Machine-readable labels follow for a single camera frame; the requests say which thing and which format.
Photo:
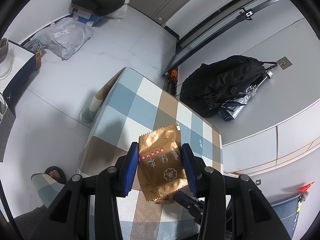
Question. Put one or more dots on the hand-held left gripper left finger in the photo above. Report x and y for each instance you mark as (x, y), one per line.
(131, 170)

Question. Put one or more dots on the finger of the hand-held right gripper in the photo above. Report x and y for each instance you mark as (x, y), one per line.
(187, 201)

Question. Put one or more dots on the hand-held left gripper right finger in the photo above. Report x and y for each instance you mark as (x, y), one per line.
(190, 170)

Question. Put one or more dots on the brown snack wrapper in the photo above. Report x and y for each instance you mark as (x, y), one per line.
(162, 160)

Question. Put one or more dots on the checked tablecloth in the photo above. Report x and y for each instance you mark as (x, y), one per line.
(140, 110)

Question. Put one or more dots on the black slipper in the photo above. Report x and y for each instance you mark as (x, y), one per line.
(63, 179)

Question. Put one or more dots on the person's bare foot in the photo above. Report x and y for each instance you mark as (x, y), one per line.
(54, 173)

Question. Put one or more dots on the white wood-trimmed cabinet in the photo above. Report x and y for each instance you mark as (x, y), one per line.
(262, 142)

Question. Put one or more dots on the navy and silver folded umbrella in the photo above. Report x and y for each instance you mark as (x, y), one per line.
(237, 102)

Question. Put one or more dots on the black backpack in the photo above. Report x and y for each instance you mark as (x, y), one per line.
(220, 85)

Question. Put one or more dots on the small orange object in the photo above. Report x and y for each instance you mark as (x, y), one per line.
(173, 74)

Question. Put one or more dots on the blue upholstered sofa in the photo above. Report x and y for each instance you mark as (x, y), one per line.
(285, 217)

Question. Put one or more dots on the black framed sliding door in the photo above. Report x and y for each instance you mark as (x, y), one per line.
(183, 55)

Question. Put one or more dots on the small grey hanging toy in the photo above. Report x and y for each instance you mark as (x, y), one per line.
(303, 197)

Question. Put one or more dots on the person's grey trouser leg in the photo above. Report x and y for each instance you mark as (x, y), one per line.
(27, 222)

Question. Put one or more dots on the small red flag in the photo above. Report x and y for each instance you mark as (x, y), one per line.
(306, 187)

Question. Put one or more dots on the navy open cardboard box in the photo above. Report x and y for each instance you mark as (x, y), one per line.
(22, 72)

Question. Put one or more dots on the grey plastic parcel bag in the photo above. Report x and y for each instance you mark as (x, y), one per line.
(62, 36)

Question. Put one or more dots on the white plastic bag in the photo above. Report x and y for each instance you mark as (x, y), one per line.
(120, 13)

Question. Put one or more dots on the blue cardboard box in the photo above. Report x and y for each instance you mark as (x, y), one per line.
(86, 17)

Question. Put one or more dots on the white round container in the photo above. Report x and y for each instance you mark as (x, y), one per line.
(5, 65)

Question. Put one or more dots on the black folded clothing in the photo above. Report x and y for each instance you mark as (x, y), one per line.
(100, 3)

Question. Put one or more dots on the grey door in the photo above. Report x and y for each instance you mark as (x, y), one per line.
(162, 0)

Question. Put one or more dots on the white wall socket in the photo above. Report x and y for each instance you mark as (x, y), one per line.
(257, 181)

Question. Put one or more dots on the metal wall hook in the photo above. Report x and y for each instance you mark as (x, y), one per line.
(285, 63)

